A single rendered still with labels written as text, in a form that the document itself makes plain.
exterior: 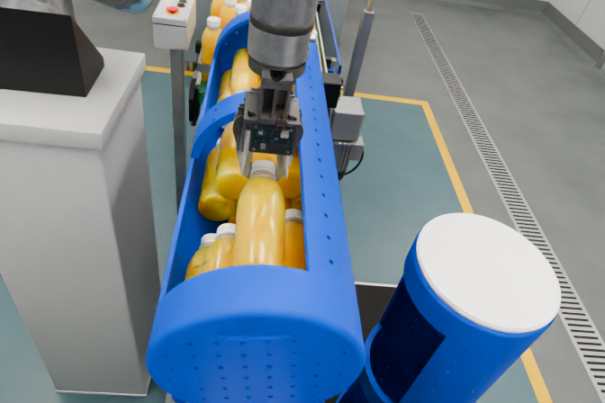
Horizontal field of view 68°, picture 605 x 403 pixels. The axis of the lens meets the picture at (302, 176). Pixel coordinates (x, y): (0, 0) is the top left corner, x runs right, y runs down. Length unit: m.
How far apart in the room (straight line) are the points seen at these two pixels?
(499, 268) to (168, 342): 0.63
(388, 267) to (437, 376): 1.27
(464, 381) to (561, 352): 1.39
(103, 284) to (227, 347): 0.72
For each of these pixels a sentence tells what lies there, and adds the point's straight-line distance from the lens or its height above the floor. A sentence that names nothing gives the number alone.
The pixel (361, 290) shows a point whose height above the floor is 0.15.
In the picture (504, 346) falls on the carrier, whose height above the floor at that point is 0.99.
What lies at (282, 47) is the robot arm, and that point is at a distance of 0.52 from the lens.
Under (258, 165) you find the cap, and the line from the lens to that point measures 0.68.
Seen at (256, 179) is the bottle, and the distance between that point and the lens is 0.66.
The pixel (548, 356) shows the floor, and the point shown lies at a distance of 2.33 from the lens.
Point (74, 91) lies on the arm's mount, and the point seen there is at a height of 1.16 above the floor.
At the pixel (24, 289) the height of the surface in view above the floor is 0.62.
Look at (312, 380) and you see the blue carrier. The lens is 0.67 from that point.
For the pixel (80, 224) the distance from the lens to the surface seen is 1.10.
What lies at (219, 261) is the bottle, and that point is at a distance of 0.67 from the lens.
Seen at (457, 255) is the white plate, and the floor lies 1.04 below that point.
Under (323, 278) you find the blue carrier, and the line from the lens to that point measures 0.57.
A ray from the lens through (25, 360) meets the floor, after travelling 1.98.
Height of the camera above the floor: 1.67
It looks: 41 degrees down
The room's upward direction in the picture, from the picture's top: 11 degrees clockwise
